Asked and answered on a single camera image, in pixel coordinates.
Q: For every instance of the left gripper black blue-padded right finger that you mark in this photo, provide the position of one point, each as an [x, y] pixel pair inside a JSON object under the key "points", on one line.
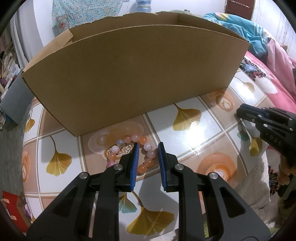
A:
{"points": [[209, 209]]}

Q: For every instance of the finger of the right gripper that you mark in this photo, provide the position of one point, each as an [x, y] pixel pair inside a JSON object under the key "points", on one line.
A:
{"points": [[279, 118], [283, 142]]}

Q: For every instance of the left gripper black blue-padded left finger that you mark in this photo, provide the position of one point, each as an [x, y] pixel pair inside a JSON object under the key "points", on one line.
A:
{"points": [[88, 208]]}

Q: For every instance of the white fluffy rug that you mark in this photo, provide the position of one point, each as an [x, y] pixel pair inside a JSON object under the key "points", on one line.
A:
{"points": [[255, 191]]}

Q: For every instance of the pink floral bedsheet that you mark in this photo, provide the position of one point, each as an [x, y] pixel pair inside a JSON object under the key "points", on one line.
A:
{"points": [[274, 74]]}

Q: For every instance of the brown paper bag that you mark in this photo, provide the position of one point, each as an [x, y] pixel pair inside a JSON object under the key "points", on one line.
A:
{"points": [[24, 210]]}

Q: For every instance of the red paper bag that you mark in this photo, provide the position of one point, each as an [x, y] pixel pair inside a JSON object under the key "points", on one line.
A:
{"points": [[15, 209]]}

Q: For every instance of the patterned ginkgo table mat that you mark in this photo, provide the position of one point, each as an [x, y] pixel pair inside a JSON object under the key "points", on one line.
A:
{"points": [[203, 132]]}

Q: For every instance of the blue crumpled blanket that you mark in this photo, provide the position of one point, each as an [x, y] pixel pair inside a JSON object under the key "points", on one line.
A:
{"points": [[255, 34]]}

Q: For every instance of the dark red wooden door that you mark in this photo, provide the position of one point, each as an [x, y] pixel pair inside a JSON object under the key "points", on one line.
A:
{"points": [[242, 8]]}

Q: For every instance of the grey storage box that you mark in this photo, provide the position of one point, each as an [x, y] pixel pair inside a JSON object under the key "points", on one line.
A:
{"points": [[16, 100]]}

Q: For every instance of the brown cardboard box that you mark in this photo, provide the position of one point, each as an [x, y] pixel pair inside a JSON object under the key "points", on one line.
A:
{"points": [[116, 68]]}

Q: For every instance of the water dispenser with bottle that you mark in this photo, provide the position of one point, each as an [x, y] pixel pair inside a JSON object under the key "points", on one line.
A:
{"points": [[144, 6]]}

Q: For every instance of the teal floral hanging cloth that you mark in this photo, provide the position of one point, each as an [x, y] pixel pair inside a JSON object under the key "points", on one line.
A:
{"points": [[79, 12]]}

